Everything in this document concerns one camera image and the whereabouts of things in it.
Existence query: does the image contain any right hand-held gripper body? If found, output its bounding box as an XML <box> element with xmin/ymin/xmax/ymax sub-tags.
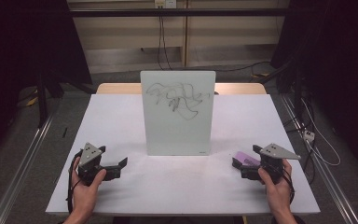
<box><xmin>241</xmin><ymin>143</ymin><xmax>302</xmax><ymax>185</ymax></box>

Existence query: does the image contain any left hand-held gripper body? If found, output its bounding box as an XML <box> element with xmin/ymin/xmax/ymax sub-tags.
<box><xmin>77</xmin><ymin>142</ymin><xmax>122</xmax><ymax>187</ymax></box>

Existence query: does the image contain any purple whiteboard eraser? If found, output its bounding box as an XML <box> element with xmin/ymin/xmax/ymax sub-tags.
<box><xmin>234</xmin><ymin>151</ymin><xmax>262</xmax><ymax>168</ymax></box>

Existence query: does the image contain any white whiteboard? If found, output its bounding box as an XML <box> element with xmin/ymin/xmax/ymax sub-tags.
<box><xmin>140</xmin><ymin>70</ymin><xmax>217</xmax><ymax>157</ymax></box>

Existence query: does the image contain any person's left hand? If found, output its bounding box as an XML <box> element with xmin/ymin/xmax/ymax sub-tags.
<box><xmin>70</xmin><ymin>157</ymin><xmax>107</xmax><ymax>215</ymax></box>

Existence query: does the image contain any person's right hand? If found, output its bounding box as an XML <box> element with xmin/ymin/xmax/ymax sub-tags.
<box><xmin>257</xmin><ymin>159</ymin><xmax>295</xmax><ymax>215</ymax></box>

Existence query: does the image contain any white power strip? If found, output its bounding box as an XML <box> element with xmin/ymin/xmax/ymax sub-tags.
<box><xmin>302</xmin><ymin>129</ymin><xmax>317</xmax><ymax>144</ymax></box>

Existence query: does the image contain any white table cover sheet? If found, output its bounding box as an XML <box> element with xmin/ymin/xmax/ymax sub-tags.
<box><xmin>45</xmin><ymin>93</ymin><xmax>321</xmax><ymax>217</ymax></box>

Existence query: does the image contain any wooden table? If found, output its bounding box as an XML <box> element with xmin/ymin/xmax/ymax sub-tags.
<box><xmin>96</xmin><ymin>82</ymin><xmax>268</xmax><ymax>95</ymax></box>

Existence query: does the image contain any black metal stand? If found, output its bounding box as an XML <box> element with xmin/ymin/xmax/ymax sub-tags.
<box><xmin>256</xmin><ymin>60</ymin><xmax>306</xmax><ymax>119</ymax></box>
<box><xmin>34</xmin><ymin>70</ymin><xmax>95</xmax><ymax>129</ymax></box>

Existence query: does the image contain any dark curtain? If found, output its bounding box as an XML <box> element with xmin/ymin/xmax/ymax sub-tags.
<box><xmin>0</xmin><ymin>0</ymin><xmax>93</xmax><ymax>164</ymax></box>
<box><xmin>270</xmin><ymin>0</ymin><xmax>358</xmax><ymax>179</ymax></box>

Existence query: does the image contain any black horizontal crossbar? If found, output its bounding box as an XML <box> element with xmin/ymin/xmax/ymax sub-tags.
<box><xmin>69</xmin><ymin>7</ymin><xmax>291</xmax><ymax>18</ymax></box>

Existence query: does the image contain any black floor cables bundle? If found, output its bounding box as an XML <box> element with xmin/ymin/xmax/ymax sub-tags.
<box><xmin>284</xmin><ymin>98</ymin><xmax>317</xmax><ymax>185</ymax></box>

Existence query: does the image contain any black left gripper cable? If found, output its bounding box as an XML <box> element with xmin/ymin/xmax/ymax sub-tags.
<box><xmin>65</xmin><ymin>150</ymin><xmax>84</xmax><ymax>215</ymax></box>

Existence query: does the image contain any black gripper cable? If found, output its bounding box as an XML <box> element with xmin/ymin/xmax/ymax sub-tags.
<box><xmin>65</xmin><ymin>150</ymin><xmax>84</xmax><ymax>215</ymax></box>
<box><xmin>279</xmin><ymin>169</ymin><xmax>296</xmax><ymax>206</ymax></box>

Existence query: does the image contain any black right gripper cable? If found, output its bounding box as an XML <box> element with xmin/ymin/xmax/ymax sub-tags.
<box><xmin>279</xmin><ymin>169</ymin><xmax>296</xmax><ymax>206</ymax></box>

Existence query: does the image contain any white floor cable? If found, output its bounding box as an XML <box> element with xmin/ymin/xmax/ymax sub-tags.
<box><xmin>300</xmin><ymin>97</ymin><xmax>342</xmax><ymax>167</ymax></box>

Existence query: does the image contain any aluminium floor rail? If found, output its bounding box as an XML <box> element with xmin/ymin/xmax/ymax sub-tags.
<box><xmin>280</xmin><ymin>93</ymin><xmax>358</xmax><ymax>224</ymax></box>
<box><xmin>0</xmin><ymin>114</ymin><xmax>56</xmax><ymax>224</ymax></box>

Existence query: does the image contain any black hanging cable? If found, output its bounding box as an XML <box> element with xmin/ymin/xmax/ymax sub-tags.
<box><xmin>157</xmin><ymin>15</ymin><xmax>166</xmax><ymax>71</ymax></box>
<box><xmin>161</xmin><ymin>15</ymin><xmax>272</xmax><ymax>73</ymax></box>

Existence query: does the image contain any white wall socket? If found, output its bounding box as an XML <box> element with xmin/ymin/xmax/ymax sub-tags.
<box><xmin>154</xmin><ymin>0</ymin><xmax>178</xmax><ymax>9</ymax></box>

